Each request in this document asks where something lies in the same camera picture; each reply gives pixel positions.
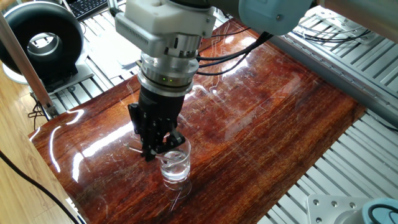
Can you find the black keyboard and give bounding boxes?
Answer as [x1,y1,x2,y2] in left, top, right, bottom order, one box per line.
[63,0,108,21]

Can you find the clear glass stirring rod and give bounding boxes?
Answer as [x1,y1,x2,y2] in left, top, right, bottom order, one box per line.
[128,146,177,162]

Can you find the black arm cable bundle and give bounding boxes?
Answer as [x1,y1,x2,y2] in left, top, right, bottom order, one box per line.
[195,27,274,77]

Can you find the silver force torque sensor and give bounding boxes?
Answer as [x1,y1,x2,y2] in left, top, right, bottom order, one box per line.
[137,51,200,98]

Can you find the aluminium mounting plate with holes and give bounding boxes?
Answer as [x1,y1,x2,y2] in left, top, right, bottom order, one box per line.
[294,6,398,45]

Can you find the black table cables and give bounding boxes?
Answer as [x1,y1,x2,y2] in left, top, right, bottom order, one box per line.
[292,23,373,44]

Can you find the clear glass beaker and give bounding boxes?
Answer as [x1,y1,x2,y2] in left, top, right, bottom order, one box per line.
[160,136,192,191]

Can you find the aluminium frame post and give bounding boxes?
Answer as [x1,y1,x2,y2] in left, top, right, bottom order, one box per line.
[0,12,59,118]

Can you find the grey aluminium rail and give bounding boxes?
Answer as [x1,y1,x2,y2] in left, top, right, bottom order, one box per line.
[270,34,398,128]

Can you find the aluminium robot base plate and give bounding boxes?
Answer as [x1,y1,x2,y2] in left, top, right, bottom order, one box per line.
[307,194,371,224]

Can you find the wood-grain table mat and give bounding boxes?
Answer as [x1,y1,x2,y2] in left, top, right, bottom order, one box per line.
[28,18,367,224]

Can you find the tangled black cable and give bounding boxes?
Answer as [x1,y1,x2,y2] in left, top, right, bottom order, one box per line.
[27,101,52,123]

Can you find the black floor cable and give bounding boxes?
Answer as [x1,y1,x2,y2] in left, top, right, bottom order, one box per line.
[0,151,82,224]

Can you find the white paper stack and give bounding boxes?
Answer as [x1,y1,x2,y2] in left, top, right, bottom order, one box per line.
[88,12,144,78]

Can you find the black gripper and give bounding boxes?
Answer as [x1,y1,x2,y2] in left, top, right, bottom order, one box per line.
[127,86,187,162]

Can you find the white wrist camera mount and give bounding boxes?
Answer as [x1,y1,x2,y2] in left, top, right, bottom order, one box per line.
[114,0,218,59]

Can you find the short aluminium post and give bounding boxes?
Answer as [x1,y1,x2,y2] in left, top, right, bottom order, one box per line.
[106,0,125,18]

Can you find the black ring-shaped device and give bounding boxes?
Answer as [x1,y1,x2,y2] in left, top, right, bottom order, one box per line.
[0,1,85,91]

